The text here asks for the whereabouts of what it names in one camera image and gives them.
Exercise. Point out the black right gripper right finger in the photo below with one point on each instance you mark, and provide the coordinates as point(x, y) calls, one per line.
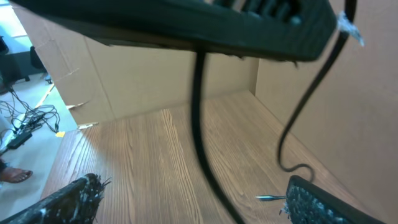
point(307, 203)

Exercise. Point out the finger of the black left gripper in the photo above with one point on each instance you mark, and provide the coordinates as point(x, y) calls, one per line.
point(277, 30)

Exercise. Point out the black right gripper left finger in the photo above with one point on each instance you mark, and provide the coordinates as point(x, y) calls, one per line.
point(75, 203)

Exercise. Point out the person's sandalled foot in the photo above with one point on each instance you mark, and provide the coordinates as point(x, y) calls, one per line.
point(13, 175)

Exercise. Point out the black power adapter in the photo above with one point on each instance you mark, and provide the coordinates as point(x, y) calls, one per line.
point(19, 140)

